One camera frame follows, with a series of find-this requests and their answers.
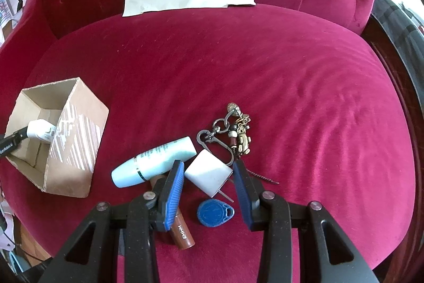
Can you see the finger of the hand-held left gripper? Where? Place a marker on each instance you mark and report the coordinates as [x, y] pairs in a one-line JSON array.
[[21, 134]]

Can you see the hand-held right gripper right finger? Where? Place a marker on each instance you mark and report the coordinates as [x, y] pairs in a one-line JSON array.
[[243, 196]]

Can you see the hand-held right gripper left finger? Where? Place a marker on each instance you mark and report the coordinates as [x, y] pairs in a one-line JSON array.
[[175, 196]]

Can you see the small white charger plug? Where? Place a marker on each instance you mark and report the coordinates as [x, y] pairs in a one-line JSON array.
[[39, 130]]

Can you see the blue cap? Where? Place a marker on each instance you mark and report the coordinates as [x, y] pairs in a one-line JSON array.
[[212, 212]]

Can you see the brown lipstick tube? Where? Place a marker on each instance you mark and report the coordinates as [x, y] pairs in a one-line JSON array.
[[184, 235]]

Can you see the large white charger plug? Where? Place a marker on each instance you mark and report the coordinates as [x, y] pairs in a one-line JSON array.
[[207, 172]]

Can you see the light blue cosmetic tube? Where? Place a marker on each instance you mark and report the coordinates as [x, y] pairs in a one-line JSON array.
[[155, 158]]

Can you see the cardboard box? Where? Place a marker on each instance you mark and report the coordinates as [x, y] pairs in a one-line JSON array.
[[79, 124]]

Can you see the red velvet armchair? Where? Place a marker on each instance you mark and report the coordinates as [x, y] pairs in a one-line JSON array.
[[232, 70]]

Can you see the grey striped blanket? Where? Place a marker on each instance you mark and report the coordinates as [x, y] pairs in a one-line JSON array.
[[397, 21]]

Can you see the dark wooden bed frame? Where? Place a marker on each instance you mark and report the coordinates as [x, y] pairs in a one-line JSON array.
[[394, 77]]

